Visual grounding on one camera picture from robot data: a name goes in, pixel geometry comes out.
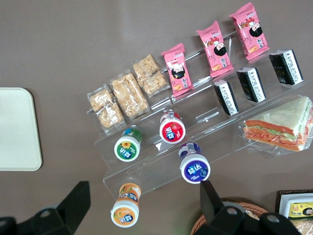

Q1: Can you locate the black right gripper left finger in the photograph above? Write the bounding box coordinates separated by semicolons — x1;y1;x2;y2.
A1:
0;180;91;235

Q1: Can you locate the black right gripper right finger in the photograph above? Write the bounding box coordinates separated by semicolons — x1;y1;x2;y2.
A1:
194;180;303;235

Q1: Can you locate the green gum bottle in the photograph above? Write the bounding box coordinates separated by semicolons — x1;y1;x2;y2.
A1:
113;126;143;162

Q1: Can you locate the purple gum bottle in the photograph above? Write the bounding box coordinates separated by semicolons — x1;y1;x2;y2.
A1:
178;142;211;184

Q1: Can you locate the orange gum bottle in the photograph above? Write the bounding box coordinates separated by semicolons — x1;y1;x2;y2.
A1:
110;182;142;228

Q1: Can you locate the white snack tray black base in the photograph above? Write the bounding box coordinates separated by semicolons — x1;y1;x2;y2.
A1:
275;189;313;235

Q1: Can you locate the red gum bottle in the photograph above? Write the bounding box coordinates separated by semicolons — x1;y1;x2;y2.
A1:
159;110;186;144

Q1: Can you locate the beige plastic tray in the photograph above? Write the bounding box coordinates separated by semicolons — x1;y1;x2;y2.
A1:
0;87;43;171

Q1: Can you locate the wicker snack basket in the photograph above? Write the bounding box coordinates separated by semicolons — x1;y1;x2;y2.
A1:
190;197;269;235

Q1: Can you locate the clear acrylic stepped shelf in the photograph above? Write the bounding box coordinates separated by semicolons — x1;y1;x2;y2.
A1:
86;29;313;200

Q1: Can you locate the yellow snack packet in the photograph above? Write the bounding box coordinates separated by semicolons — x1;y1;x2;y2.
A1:
288;202;313;220

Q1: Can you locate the bagged crispy snack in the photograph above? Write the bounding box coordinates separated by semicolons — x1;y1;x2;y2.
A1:
290;218;313;235

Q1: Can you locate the rice crispy bar pack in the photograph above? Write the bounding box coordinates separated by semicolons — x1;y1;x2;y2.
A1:
87;84;125;134
109;69;150;120
132;54;171;98

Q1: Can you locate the large wrapped triangle sandwich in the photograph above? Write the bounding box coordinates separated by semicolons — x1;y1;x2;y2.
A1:
238;95;313;157

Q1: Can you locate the black wrapped rice ball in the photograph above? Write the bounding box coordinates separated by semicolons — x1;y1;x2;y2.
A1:
236;67;267;103
213;79;240;117
268;49;304;86

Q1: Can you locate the pink cartoon snack pack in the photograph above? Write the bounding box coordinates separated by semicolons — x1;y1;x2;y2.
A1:
160;43;194;98
196;20;235;78
228;1;270;61

